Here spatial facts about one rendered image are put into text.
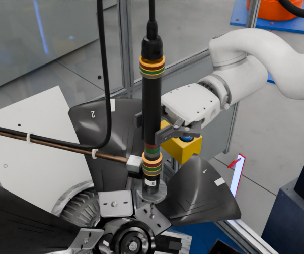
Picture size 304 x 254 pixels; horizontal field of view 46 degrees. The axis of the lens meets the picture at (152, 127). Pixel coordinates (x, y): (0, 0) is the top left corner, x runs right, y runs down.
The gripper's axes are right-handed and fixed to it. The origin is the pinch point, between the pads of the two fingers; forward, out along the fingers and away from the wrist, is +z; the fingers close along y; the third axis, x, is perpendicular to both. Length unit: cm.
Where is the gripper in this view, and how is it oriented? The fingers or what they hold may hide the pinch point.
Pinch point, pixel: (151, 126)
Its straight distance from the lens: 71.6
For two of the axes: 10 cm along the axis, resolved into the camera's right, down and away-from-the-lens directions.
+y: -6.3, -5.3, 5.7
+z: -7.8, 4.2, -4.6
